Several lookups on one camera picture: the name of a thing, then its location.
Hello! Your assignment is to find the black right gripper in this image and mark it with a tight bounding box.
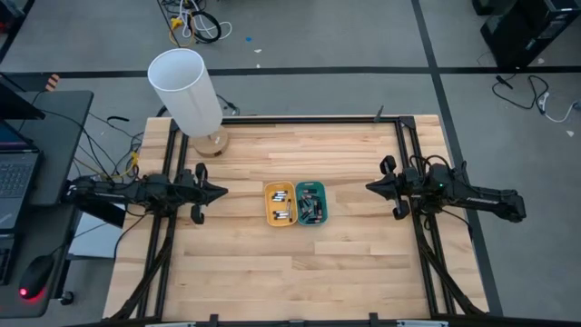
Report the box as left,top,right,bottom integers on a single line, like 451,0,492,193
365,154,424,222

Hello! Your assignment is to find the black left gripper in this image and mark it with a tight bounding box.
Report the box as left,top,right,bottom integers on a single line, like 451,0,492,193
179,162,229,226

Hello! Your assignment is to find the yellow plastic bin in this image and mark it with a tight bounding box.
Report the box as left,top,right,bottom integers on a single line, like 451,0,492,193
263,180,300,228

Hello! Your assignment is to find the teal plastic bin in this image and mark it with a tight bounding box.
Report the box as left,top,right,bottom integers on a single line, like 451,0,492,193
294,180,329,227

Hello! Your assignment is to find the white shade wooden base lamp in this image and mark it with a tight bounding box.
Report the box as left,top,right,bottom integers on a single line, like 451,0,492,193
147,47,231,159

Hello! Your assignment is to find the black side desk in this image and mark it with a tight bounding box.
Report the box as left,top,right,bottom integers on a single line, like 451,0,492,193
0,89,95,320

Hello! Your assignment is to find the black computer mouse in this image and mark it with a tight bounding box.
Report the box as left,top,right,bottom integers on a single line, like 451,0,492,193
17,253,56,302

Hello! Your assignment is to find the black laptop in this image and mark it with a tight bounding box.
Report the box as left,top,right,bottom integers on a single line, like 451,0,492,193
0,118,43,233

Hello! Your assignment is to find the black computer tower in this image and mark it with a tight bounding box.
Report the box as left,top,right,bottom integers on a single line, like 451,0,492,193
479,0,581,70

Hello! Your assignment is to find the black desk monitor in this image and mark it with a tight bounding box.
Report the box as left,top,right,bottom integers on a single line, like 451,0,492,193
0,80,46,122

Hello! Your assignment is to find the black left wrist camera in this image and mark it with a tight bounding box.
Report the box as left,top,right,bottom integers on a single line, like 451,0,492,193
143,172,172,195

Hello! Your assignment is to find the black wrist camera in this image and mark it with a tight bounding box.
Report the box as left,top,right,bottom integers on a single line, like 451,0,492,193
426,163,456,193
143,172,172,195

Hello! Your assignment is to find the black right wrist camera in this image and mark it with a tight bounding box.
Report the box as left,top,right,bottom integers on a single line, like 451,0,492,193
426,163,456,193

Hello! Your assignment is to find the black aluminium table frame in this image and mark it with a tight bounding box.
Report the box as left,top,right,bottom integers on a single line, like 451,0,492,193
108,114,491,327

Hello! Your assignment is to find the black coiled floor cable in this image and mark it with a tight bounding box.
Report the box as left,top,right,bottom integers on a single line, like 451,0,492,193
190,9,223,45

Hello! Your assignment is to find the yellow floor cable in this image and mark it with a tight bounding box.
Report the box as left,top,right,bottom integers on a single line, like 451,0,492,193
168,16,196,49

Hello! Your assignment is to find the white floor cable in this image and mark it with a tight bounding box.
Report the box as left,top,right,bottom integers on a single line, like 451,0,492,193
537,90,581,124
179,0,233,41

